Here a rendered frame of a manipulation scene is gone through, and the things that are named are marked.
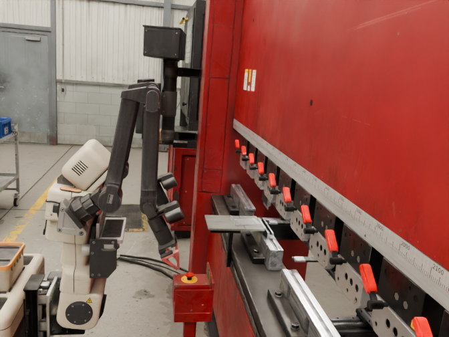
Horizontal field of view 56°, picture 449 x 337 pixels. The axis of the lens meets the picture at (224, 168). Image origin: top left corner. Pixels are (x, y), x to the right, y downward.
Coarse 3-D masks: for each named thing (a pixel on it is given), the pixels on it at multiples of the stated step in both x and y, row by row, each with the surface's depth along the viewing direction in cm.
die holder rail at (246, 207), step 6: (234, 186) 275; (240, 186) 276; (234, 192) 268; (240, 192) 264; (234, 198) 268; (240, 198) 250; (246, 198) 251; (240, 204) 249; (246, 204) 239; (252, 204) 240; (240, 210) 248; (246, 210) 232; (252, 210) 233
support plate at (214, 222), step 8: (208, 216) 206; (216, 216) 207; (224, 216) 207; (232, 216) 208; (240, 216) 209; (248, 216) 210; (256, 216) 211; (208, 224) 195; (216, 224) 196; (224, 224) 197; (232, 224) 197
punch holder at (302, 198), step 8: (296, 184) 146; (296, 192) 146; (304, 192) 138; (296, 200) 145; (304, 200) 137; (312, 200) 133; (312, 208) 134; (296, 216) 144; (312, 216) 134; (296, 224) 143; (304, 224) 136; (312, 224) 135; (296, 232) 143; (304, 240) 137
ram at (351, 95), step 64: (256, 0) 224; (320, 0) 132; (384, 0) 93; (448, 0) 72; (256, 64) 217; (320, 64) 129; (384, 64) 92; (448, 64) 72; (256, 128) 210; (320, 128) 127; (384, 128) 91; (448, 128) 71; (320, 192) 125; (384, 192) 90; (448, 192) 70; (384, 256) 89; (448, 256) 70
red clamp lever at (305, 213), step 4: (304, 208) 128; (308, 208) 128; (304, 212) 127; (308, 212) 127; (304, 216) 126; (308, 216) 126; (304, 220) 126; (308, 220) 126; (308, 224) 125; (304, 228) 125; (308, 228) 124; (312, 228) 124; (304, 232) 124; (308, 232) 123; (312, 232) 124; (316, 232) 124
